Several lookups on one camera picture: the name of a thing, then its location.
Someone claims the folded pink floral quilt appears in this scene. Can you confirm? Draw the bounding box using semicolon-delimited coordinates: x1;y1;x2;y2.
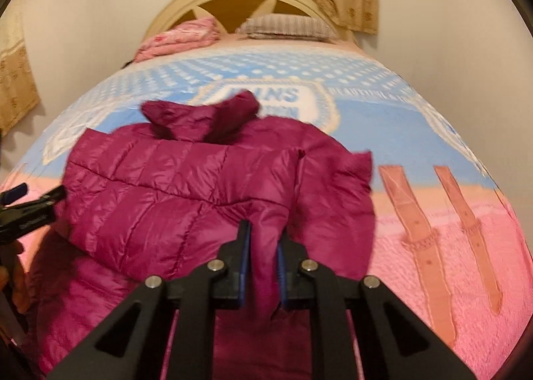
133;17;221;63

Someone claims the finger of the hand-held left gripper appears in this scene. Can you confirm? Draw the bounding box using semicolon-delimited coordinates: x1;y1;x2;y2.
24;185;67;215
0;183;29;205

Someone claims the magenta puffer jacket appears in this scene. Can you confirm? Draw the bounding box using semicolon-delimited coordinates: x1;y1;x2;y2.
25;91;377;380

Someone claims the blue and pink printed blanket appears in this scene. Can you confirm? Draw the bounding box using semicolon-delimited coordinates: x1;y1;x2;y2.
0;45;533;380

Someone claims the pink bed sheet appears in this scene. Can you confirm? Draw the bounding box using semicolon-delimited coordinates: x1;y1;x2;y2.
217;32;371;58

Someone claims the striped pillow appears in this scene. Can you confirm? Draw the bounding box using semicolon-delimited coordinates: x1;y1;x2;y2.
237;15;340;40

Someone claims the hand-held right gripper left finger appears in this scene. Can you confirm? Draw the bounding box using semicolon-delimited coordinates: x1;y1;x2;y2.
48;219;252;380

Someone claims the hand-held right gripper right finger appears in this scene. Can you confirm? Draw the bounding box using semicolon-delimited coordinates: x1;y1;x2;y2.
276;232;477;380

